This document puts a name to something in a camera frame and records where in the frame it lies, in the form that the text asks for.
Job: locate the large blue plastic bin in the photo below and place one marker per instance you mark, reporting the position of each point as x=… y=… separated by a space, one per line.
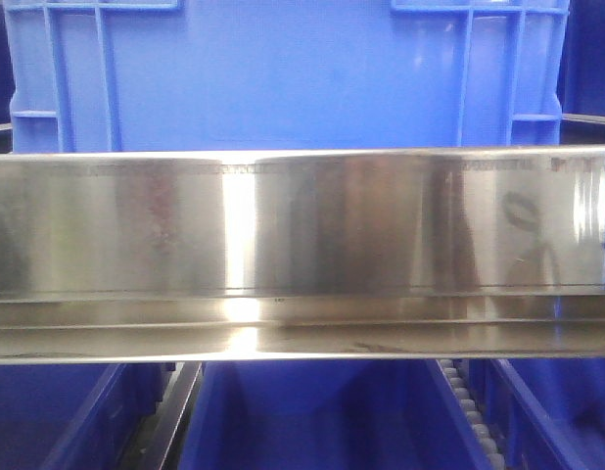
x=113 y=76

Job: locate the lower middle blue bin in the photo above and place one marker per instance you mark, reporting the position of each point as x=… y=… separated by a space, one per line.
x=329 y=414

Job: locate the white roller conveyor track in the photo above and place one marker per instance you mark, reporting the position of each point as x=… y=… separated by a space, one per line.
x=472 y=413

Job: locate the lower right blue bin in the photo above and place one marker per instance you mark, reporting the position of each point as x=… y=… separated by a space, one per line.
x=543 y=413

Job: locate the lower left blue bin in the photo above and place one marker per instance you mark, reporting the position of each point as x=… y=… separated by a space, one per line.
x=75 y=416

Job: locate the dark blue bin upper right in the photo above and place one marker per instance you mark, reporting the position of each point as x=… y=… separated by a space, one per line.
x=581 y=87

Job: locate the stainless steel shelf rail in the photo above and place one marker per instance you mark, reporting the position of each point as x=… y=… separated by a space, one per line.
x=424 y=252

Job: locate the dark metal divider rail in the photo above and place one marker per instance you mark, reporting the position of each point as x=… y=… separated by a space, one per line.
x=159 y=438

